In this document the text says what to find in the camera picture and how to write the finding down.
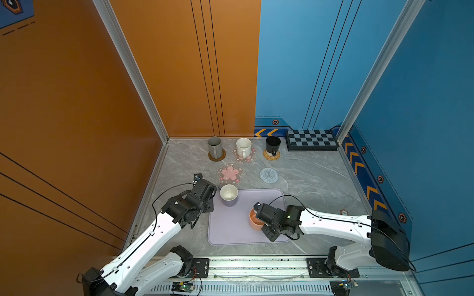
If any orange mug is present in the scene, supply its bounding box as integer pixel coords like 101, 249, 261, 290
249, 209, 265, 231

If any white cup lavender outside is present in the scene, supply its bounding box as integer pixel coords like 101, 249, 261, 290
220, 185, 238, 207

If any blue woven round coaster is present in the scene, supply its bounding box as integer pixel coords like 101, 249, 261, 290
259, 168, 279, 184

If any pink flower coaster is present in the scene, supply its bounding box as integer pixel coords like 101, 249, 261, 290
233, 148, 256, 163
217, 164, 243, 185

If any rattan woven round coaster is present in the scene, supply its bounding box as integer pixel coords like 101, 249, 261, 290
263, 150, 281, 161

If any brown wooden coaster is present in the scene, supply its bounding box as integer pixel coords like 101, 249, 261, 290
208, 149, 227, 162

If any grey mug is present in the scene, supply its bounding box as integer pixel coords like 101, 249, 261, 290
207, 136, 223, 159

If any black mug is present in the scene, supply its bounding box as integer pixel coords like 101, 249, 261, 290
265, 136, 281, 157

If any white mug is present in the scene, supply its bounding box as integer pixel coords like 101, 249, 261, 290
236, 138, 252, 159

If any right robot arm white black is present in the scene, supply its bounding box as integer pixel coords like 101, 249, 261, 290
252, 202, 413, 278

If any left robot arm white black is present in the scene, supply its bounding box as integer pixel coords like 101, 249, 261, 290
77, 186, 216, 296

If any lavender silicone tray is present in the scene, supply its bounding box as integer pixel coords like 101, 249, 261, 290
208, 189, 286, 245

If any green circuit board left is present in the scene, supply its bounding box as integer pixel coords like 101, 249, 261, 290
170, 282, 198, 296

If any black checkerboard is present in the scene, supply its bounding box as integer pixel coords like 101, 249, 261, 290
285, 130, 339, 152

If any circuit board right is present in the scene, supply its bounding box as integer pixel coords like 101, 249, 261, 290
330, 281, 359, 296

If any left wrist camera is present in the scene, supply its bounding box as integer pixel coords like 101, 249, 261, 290
191, 173, 217, 202

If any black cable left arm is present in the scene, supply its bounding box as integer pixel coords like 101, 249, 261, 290
75, 182, 197, 286

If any aluminium front rail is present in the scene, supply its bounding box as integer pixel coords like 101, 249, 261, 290
105, 255, 414, 282

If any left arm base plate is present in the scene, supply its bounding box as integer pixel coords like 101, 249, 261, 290
185, 258, 210, 279

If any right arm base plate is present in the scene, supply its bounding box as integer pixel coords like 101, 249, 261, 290
306, 257, 360, 278

